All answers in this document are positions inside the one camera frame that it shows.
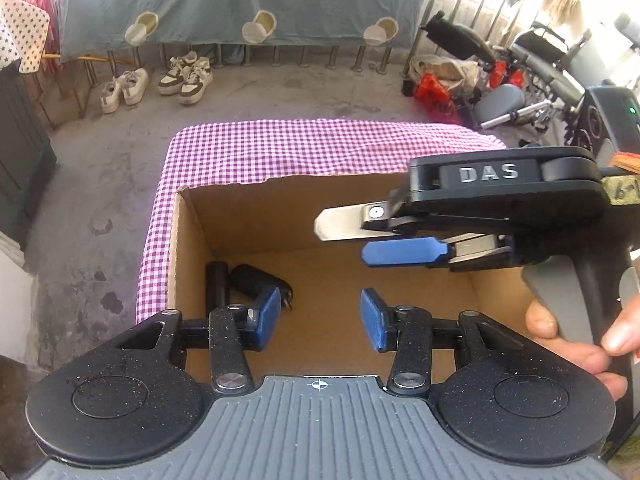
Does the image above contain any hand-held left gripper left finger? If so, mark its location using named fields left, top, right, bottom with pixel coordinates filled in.
left=112, top=286, right=282, bottom=395

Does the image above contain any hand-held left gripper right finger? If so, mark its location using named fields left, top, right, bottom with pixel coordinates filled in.
left=360, top=287, right=533, bottom=395

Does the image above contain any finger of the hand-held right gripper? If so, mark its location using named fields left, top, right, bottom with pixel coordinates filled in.
left=361, top=236, right=513, bottom=275
left=314, top=202, right=408, bottom=242

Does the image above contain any brown cardboard box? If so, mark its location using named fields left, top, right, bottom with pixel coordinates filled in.
left=166, top=170, right=538, bottom=386

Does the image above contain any black cylinder bottle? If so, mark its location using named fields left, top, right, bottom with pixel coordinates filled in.
left=206, top=261, right=231, bottom=311

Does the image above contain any person's right hand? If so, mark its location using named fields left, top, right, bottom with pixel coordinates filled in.
left=525, top=300, right=640, bottom=403

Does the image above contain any purple checkered tablecloth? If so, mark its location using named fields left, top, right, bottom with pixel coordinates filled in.
left=135, top=118, right=508, bottom=326

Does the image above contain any grey padded saddle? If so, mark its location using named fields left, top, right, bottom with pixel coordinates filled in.
left=472, top=84, right=526, bottom=131

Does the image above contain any red plastic bag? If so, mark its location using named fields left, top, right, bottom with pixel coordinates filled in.
left=414, top=72, right=463, bottom=123

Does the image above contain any black wheelchair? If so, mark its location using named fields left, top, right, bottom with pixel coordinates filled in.
left=510, top=15, right=640, bottom=111

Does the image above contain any beige cloth bag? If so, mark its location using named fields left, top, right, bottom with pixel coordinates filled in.
left=407, top=55, right=483, bottom=96

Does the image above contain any black padded seat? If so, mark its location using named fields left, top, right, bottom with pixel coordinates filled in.
left=420, top=10, right=496, bottom=63

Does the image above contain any metal balcony railing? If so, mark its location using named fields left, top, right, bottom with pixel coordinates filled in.
left=30, top=0, right=551, bottom=126

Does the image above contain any white and brown sneaker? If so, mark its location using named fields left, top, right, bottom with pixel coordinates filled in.
left=179, top=57, right=213, bottom=106
left=158, top=52, right=198, bottom=96

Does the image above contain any beige hanging towel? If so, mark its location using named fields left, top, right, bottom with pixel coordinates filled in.
left=545, top=0, right=582, bottom=22

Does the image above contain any blue dotted bed sheet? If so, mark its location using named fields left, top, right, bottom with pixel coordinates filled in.
left=57, top=0, right=436, bottom=61

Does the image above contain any dark grey cabinet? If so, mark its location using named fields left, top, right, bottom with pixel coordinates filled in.
left=0, top=60, right=58, bottom=251

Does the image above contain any yellow stick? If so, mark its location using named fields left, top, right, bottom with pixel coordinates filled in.
left=42, top=52, right=136, bottom=66

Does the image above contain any white star print cloth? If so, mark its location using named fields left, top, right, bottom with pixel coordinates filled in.
left=0, top=0, right=51, bottom=75

